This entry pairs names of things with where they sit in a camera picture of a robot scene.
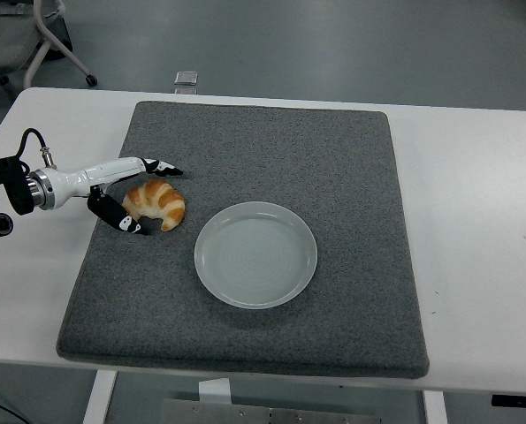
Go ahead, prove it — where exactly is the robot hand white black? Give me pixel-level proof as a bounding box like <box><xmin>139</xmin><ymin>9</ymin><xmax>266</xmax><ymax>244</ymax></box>
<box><xmin>44</xmin><ymin>155</ymin><xmax>186</xmax><ymax>238</ymax></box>

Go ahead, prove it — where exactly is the golden croissant bread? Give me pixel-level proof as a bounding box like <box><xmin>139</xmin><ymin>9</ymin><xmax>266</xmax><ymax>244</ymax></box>
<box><xmin>121</xmin><ymin>178</ymin><xmax>187</xmax><ymax>232</ymax></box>

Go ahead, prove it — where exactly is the pale grey round plate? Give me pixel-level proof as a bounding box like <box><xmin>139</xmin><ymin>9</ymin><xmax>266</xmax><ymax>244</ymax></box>
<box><xmin>194</xmin><ymin>201</ymin><xmax>319</xmax><ymax>310</ymax></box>

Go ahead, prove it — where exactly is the grey metal plate with screws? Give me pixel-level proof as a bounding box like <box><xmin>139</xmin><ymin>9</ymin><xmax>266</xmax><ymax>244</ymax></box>
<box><xmin>159</xmin><ymin>398</ymin><xmax>382</xmax><ymax>424</ymax></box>

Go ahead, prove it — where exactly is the grey office chair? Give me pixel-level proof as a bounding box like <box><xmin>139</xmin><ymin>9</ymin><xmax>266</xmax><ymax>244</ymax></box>
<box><xmin>0</xmin><ymin>0</ymin><xmax>99</xmax><ymax>97</ymax></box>

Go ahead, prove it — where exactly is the grey felt mat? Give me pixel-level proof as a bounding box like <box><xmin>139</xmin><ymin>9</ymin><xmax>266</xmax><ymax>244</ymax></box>
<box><xmin>56</xmin><ymin>100</ymin><xmax>431</xmax><ymax>380</ymax></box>

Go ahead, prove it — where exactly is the white table leg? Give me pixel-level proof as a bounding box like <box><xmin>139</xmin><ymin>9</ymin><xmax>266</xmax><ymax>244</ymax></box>
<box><xmin>81</xmin><ymin>369</ymin><xmax>118</xmax><ymax>424</ymax></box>
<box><xmin>423</xmin><ymin>390</ymin><xmax>448</xmax><ymax>424</ymax></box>

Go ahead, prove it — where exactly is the black table control panel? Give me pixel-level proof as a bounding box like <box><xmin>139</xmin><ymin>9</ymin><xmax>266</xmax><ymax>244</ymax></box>
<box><xmin>492</xmin><ymin>394</ymin><xmax>526</xmax><ymax>408</ymax></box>

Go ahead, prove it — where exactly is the white bracket under table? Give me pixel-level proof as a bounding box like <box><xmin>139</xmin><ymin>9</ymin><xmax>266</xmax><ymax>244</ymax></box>
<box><xmin>198</xmin><ymin>378</ymin><xmax>233</xmax><ymax>405</ymax></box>

